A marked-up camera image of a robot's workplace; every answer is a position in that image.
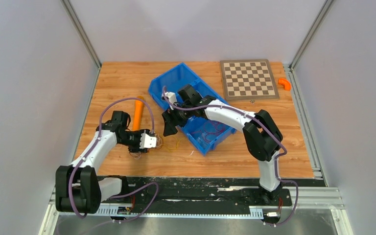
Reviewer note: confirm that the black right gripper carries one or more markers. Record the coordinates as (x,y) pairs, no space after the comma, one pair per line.
(172,121)

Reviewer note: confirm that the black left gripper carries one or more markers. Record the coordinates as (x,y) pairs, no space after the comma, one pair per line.
(136,149)

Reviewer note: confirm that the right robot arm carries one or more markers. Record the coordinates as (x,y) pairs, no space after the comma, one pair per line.
(262,136)

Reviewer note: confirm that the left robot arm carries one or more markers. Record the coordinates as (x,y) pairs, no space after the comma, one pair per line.
(77,186)

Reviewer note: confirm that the orange cylindrical toy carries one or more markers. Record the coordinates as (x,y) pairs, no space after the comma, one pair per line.
(138,113)

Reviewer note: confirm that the blue plastic compartment bin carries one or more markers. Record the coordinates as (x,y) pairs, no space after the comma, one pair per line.
(204,134)

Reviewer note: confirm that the wooden chessboard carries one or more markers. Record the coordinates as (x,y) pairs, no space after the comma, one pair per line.
(248,80)

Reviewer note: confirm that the orange curved piece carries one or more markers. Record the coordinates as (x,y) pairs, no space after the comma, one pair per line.
(285,84)

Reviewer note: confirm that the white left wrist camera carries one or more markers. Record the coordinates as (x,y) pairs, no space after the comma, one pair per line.
(148,141)

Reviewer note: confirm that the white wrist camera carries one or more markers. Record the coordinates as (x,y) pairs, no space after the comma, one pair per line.
(148,141)
(170,97)

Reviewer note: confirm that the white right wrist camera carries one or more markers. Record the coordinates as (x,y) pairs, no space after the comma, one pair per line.
(170,97)

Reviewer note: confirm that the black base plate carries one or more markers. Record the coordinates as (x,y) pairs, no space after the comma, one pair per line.
(191,194)

